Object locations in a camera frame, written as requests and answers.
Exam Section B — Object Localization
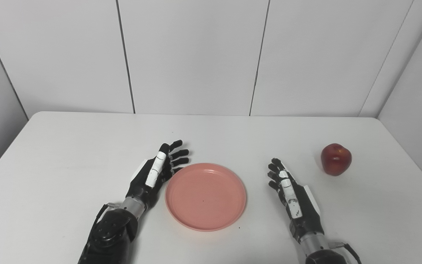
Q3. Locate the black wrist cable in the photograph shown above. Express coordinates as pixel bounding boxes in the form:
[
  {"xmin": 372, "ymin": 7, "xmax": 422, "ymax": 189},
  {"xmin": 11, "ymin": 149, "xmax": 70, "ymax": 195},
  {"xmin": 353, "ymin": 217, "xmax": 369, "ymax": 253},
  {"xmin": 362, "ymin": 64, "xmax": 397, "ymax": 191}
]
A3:
[
  {"xmin": 330, "ymin": 241, "xmax": 362, "ymax": 264},
  {"xmin": 86, "ymin": 202, "xmax": 122, "ymax": 250}
]

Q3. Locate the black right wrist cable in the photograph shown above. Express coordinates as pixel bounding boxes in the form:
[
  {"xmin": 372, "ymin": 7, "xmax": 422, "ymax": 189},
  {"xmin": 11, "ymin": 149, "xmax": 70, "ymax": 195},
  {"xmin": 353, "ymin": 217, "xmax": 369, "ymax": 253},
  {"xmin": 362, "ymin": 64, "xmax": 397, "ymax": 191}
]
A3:
[{"xmin": 330, "ymin": 241, "xmax": 362, "ymax": 264}]

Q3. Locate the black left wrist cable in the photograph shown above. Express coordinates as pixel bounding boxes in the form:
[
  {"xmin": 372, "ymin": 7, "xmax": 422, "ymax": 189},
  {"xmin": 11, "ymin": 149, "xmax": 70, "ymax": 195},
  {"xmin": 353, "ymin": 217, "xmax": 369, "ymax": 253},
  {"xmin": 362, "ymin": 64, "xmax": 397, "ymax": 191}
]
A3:
[{"xmin": 86, "ymin": 202, "xmax": 122, "ymax": 250}]

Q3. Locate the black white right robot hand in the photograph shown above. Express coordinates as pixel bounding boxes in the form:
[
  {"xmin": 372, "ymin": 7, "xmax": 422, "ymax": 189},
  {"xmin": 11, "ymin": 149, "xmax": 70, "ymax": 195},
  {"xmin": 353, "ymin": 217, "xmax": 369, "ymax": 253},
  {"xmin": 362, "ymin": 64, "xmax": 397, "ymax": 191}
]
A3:
[{"xmin": 268, "ymin": 158, "xmax": 324, "ymax": 243}]

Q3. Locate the pink round plate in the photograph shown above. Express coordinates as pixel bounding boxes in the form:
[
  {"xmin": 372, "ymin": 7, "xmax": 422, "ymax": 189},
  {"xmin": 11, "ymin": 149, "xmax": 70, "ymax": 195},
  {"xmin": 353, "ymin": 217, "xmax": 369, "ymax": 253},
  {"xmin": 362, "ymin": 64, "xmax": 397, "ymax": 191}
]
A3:
[{"xmin": 165, "ymin": 163, "xmax": 247, "ymax": 232}]

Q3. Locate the red apple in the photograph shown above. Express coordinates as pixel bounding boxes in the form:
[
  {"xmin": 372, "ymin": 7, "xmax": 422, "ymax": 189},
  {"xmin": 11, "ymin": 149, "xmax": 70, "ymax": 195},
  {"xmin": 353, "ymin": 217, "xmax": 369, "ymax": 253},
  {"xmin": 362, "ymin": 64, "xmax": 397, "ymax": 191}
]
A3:
[{"xmin": 321, "ymin": 143, "xmax": 352, "ymax": 176}]

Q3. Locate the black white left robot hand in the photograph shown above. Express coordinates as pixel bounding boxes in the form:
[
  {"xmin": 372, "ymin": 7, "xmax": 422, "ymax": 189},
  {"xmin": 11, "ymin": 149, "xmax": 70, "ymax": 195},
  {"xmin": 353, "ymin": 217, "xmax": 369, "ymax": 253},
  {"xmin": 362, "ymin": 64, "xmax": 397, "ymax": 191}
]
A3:
[{"xmin": 126, "ymin": 140, "xmax": 190, "ymax": 209}]

